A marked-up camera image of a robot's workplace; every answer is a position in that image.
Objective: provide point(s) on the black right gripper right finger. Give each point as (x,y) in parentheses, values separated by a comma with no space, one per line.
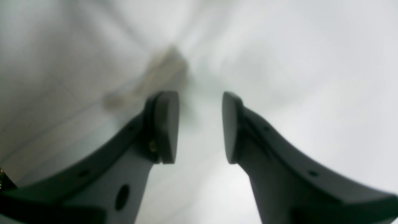
(288,186)

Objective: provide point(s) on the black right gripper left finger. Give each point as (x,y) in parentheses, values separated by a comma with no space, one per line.
(106,187)

